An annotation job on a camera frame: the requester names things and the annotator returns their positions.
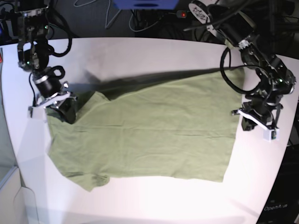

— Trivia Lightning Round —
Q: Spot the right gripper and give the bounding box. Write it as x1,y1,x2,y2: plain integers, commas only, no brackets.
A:
29,73,77,124

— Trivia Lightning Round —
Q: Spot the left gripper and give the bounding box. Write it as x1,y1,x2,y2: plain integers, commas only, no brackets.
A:
231,95,283,131

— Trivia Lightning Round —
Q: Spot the green T-shirt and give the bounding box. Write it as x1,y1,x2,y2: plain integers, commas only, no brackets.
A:
48,72,242,191

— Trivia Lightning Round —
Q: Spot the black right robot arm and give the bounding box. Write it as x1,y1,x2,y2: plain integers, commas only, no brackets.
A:
14,0,77,124

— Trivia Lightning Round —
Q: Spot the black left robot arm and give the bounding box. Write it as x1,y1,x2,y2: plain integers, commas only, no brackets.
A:
188,0,296,132

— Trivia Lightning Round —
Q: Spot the black OpenArm case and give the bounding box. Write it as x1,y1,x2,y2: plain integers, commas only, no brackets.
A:
257,145,299,224

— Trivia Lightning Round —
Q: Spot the blue box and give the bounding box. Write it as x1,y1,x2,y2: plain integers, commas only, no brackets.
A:
113,0,179,10

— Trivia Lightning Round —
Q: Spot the black power strip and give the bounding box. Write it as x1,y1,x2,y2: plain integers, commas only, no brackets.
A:
176,10,193,19

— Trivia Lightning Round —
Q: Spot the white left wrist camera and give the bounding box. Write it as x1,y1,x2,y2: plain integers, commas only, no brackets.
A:
263,128,280,142

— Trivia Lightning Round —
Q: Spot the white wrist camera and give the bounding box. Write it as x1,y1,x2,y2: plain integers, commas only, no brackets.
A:
263,128,280,142
28,106,47,123

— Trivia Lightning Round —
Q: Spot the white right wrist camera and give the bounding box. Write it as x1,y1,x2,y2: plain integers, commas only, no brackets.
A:
28,106,47,123

